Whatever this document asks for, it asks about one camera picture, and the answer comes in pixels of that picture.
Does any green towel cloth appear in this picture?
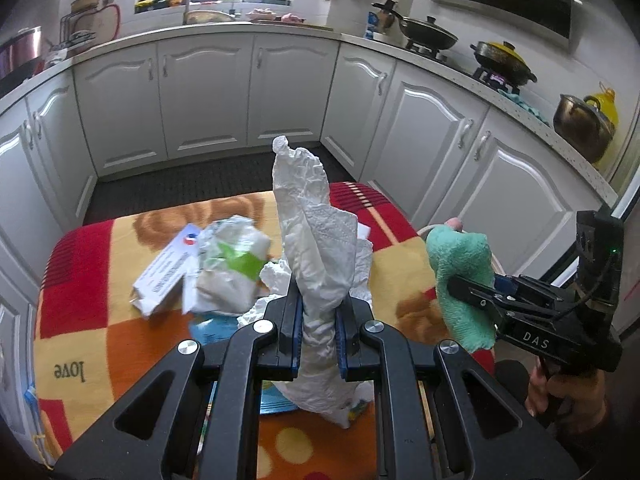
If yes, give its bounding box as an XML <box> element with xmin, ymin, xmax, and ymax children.
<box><xmin>425</xmin><ymin>225</ymin><xmax>496</xmax><ymax>353</ymax></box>

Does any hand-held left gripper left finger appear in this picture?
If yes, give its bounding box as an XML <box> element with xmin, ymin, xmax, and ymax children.
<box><xmin>52</xmin><ymin>292</ymin><xmax>306</xmax><ymax>480</ymax></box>

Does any wooden cutting board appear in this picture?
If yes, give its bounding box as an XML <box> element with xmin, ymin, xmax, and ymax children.
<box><xmin>70</xmin><ymin>0</ymin><xmax>113</xmax><ymax>41</ymax></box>

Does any yellow kettle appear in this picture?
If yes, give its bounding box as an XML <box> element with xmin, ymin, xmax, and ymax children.
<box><xmin>584</xmin><ymin>87</ymin><xmax>620</xmax><ymax>133</ymax></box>

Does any teal dish cloth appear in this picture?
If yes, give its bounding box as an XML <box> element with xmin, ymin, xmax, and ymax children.
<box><xmin>500</xmin><ymin>91</ymin><xmax>551</xmax><ymax>126</ymax></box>

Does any red orange printed blanket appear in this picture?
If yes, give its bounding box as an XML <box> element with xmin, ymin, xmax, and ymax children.
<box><xmin>32</xmin><ymin>181</ymin><xmax>501</xmax><ymax>480</ymax></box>

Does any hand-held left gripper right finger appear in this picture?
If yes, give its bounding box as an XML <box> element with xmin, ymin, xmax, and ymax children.
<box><xmin>334</xmin><ymin>297</ymin><xmax>583</xmax><ymax>480</ymax></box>

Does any gas stove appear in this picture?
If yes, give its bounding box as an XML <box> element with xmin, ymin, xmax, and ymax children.
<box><xmin>402</xmin><ymin>40</ymin><xmax>523</xmax><ymax>97</ymax></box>

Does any white medicine box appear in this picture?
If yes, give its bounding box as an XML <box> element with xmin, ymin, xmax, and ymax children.
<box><xmin>132</xmin><ymin>222</ymin><xmax>203</xmax><ymax>317</ymax></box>

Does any blue plate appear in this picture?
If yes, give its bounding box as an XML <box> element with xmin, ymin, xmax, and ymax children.
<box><xmin>190</xmin><ymin>315</ymin><xmax>366</xmax><ymax>428</ymax></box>

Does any person's right forearm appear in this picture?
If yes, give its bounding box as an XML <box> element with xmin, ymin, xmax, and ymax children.
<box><xmin>547</xmin><ymin>402</ymin><xmax>631</xmax><ymax>468</ymax></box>

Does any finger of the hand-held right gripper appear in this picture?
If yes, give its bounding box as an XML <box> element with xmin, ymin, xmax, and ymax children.
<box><xmin>492</xmin><ymin>273</ymin><xmax>567</xmax><ymax>306</ymax></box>
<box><xmin>446</xmin><ymin>275</ymin><xmax>557</xmax><ymax>321</ymax></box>

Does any metal sink basin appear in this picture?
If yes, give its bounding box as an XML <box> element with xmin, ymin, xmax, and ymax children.
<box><xmin>184</xmin><ymin>10</ymin><xmax>236</xmax><ymax>25</ymax></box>

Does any black wok with lid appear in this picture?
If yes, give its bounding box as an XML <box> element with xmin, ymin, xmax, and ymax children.
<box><xmin>372</xmin><ymin>0</ymin><xmax>460</xmax><ymax>53</ymax></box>

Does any red cooking pot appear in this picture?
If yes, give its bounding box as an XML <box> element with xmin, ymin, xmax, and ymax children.
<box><xmin>0</xmin><ymin>27</ymin><xmax>46</xmax><ymax>81</ymax></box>

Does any row of white cabinet doors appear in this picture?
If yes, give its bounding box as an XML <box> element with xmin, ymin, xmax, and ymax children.
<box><xmin>0</xmin><ymin>30</ymin><xmax>618</xmax><ymax>311</ymax></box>

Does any white green plastic package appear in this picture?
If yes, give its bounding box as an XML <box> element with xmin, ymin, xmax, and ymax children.
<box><xmin>192</xmin><ymin>215</ymin><xmax>273</xmax><ymax>317</ymax></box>

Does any person's right hand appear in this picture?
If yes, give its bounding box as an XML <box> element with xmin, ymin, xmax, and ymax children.
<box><xmin>525</xmin><ymin>360</ymin><xmax>608</xmax><ymax>428</ymax></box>

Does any black pot with yellow lid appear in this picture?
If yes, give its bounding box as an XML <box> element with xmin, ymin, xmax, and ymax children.
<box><xmin>470</xmin><ymin>41</ymin><xmax>538</xmax><ymax>87</ymax></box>

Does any white tissue paper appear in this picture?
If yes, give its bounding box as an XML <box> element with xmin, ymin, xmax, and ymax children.
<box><xmin>271</xmin><ymin>135</ymin><xmax>375</xmax><ymax>429</ymax></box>

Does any steel pot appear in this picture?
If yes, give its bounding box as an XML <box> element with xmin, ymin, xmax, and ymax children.
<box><xmin>553</xmin><ymin>94</ymin><xmax>617</xmax><ymax>163</ymax></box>

